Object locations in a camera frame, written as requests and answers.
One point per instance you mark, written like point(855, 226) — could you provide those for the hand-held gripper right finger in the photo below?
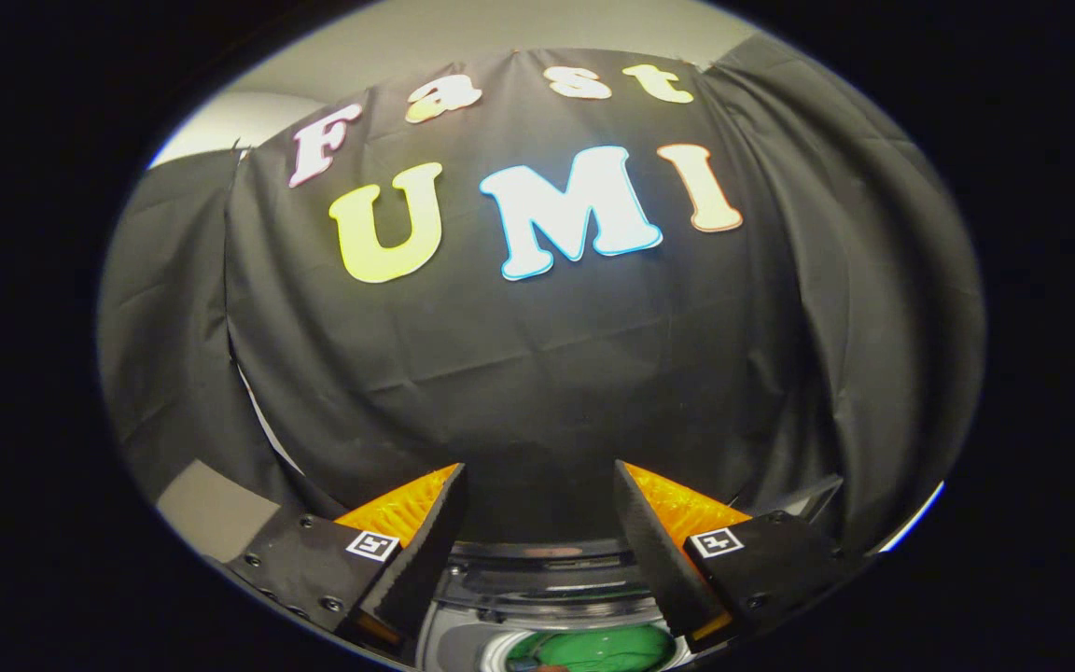
point(654, 560)

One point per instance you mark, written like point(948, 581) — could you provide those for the green sports shirt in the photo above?
point(593, 649)

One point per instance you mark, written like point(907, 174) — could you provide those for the black backdrop cloth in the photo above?
point(547, 373)

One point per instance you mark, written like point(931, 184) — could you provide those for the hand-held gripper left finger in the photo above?
point(425, 551)

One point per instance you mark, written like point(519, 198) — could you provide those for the grey cabinet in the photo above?
point(211, 509)

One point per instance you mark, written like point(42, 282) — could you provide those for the grey washing machine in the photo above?
point(547, 583)

